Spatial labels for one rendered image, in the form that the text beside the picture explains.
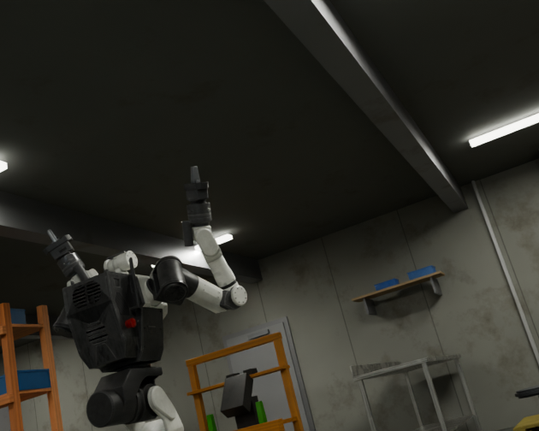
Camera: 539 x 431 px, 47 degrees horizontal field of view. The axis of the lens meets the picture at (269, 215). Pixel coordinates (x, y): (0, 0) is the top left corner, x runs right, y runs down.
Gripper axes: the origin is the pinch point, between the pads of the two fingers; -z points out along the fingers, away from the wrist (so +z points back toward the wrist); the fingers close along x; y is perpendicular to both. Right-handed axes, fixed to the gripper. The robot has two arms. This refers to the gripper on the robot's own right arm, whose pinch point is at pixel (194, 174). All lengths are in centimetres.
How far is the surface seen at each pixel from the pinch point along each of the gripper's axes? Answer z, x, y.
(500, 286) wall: 189, 261, 596
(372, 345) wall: 265, 403, 495
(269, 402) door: 344, 527, 397
